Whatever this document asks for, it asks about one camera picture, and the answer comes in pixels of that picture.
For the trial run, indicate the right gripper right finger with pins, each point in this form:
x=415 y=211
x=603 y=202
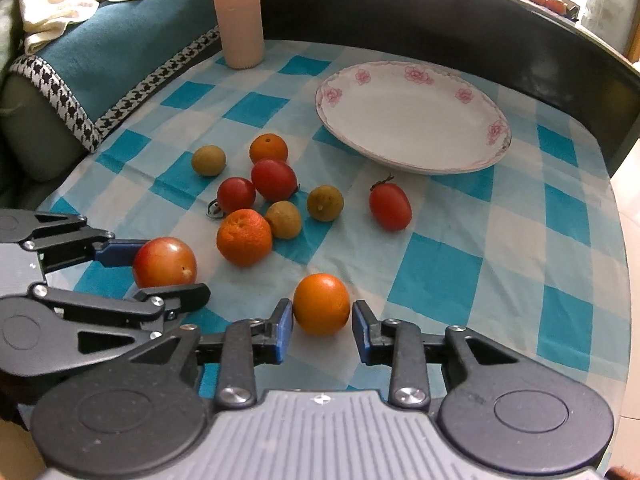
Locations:
x=402 y=347

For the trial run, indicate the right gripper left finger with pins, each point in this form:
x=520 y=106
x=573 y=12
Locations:
x=242 y=346

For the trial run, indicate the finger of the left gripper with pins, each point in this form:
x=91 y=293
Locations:
x=58 y=241
x=52 y=331

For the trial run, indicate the smooth orange citrus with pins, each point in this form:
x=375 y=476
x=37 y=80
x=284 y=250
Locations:
x=321 y=304

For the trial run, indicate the large red-orange tomato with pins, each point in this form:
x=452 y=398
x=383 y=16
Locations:
x=164 y=261

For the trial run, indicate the bumpy orange tangerine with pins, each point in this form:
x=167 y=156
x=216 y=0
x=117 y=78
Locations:
x=244 y=238

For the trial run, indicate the brown longan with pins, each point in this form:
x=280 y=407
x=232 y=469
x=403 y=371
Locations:
x=325 y=203
x=284 y=219

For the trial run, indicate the stemmed red cherry tomato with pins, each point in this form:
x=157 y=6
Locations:
x=389 y=205

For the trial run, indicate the round red cherry tomato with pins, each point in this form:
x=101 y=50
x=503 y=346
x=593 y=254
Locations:
x=235 y=193

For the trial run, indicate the oval red cherry tomato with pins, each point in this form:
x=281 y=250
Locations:
x=274 y=180

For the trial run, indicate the green-brown longan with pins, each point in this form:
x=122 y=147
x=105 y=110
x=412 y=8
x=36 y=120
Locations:
x=209 y=161

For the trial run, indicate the small orange tangerine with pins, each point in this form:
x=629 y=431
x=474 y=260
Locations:
x=268 y=146

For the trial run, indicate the grey sofa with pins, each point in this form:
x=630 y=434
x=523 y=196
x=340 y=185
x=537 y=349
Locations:
x=39 y=144

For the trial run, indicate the blue checkered tablecloth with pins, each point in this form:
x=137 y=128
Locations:
x=528 y=252

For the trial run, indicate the teal sofa blanket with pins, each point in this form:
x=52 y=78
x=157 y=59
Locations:
x=100 y=71

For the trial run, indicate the white floral plate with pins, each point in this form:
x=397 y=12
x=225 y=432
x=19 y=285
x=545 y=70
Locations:
x=413 y=117

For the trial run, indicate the pink ribbed cylinder vase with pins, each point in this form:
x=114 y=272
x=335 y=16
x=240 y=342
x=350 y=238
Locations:
x=241 y=35

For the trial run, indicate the dark coffee table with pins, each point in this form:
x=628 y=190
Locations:
x=513 y=42

